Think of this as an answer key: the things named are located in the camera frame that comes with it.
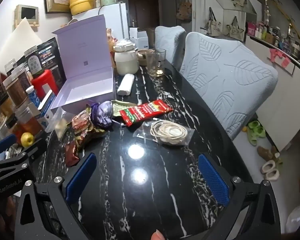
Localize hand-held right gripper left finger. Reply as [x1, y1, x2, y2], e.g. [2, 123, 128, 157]
[14, 152, 98, 240]

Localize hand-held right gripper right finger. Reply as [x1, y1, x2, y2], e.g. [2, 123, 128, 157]
[197, 153, 282, 240]

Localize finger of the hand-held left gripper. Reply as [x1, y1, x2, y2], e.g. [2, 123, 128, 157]
[0, 134, 17, 162]
[0, 138, 48, 180]

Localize small red snack packet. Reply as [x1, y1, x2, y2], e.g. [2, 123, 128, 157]
[65, 140, 80, 168]

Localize clear bag of white pieces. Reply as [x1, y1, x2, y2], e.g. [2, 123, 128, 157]
[44, 107, 75, 140]

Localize golden cereal packet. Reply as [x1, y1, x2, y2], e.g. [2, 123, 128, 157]
[71, 106, 108, 150]

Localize clear bag of beige cord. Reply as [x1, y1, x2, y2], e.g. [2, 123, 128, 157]
[133, 120, 196, 147]

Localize pale green medicine sachet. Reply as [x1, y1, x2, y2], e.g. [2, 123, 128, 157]
[111, 100, 138, 117]

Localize long red sachet packet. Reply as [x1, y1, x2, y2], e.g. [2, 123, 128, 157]
[119, 99, 173, 127]

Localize purple gift box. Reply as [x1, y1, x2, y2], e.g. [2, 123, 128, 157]
[50, 14, 117, 117]

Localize yellow-green apple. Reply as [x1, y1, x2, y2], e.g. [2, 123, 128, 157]
[20, 132, 35, 147]

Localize amber liquid jar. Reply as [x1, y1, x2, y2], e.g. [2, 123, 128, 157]
[15, 106, 43, 140]

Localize blue and white carton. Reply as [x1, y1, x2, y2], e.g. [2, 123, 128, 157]
[37, 90, 57, 128]

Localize small blue bottle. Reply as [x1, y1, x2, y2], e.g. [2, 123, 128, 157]
[25, 85, 40, 108]

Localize clear jar of brown granules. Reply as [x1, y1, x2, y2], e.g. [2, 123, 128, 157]
[2, 75, 28, 108]

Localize beige fluffy slippers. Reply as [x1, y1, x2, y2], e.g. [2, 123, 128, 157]
[261, 160, 280, 180]

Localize green sandal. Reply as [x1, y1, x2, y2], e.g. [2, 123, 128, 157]
[247, 132, 259, 146]
[247, 120, 266, 137]

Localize brown slippers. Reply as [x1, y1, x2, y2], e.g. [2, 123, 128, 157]
[257, 145, 280, 162]

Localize red canister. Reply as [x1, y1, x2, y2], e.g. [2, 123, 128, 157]
[31, 69, 59, 99]

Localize clear plastic jar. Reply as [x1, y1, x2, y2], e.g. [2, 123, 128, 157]
[4, 59, 18, 77]

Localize dark jar with white label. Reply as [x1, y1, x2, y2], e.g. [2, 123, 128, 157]
[24, 45, 44, 78]

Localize white plastic bag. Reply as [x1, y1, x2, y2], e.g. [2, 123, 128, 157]
[286, 202, 300, 235]

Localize black printed pouch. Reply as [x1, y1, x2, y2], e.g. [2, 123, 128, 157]
[36, 37, 67, 83]

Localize white foam board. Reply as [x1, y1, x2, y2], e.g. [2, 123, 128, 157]
[0, 17, 43, 65]

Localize white tissue roll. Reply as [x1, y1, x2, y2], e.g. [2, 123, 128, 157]
[117, 73, 136, 96]

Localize white cabinet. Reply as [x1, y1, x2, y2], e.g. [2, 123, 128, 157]
[245, 34, 300, 153]

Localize large leaf-pattern blue chair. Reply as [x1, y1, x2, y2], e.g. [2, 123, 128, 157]
[179, 32, 278, 140]

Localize white ceramic jar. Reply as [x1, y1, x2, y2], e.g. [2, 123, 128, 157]
[113, 39, 140, 75]

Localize orange patterned bag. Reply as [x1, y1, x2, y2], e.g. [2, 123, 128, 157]
[106, 29, 118, 53]

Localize clear glass cup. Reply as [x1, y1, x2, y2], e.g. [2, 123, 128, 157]
[145, 48, 167, 77]

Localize wooden bowl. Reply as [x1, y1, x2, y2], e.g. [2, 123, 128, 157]
[136, 49, 150, 67]

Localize small leaf-pattern blue chair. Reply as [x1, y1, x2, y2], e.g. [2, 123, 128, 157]
[154, 26, 187, 67]

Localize white cardboard box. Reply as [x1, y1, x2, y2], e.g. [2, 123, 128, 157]
[129, 27, 149, 49]

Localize white fridge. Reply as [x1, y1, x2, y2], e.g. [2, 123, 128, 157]
[72, 2, 129, 40]

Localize yellow cooking pot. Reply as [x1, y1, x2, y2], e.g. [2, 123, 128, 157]
[67, 0, 102, 16]

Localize white printed tote bag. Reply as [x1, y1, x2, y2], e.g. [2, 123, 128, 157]
[225, 16, 242, 39]
[206, 7, 222, 37]

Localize row of bottles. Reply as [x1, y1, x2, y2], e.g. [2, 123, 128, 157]
[247, 20, 300, 58]

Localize dark brown door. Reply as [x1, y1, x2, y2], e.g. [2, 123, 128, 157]
[127, 0, 159, 29]

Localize brown patterned tote bag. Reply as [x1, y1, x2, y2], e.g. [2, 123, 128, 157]
[176, 0, 192, 22]

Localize beige wall intercom panel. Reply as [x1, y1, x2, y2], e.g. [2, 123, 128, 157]
[14, 4, 40, 32]

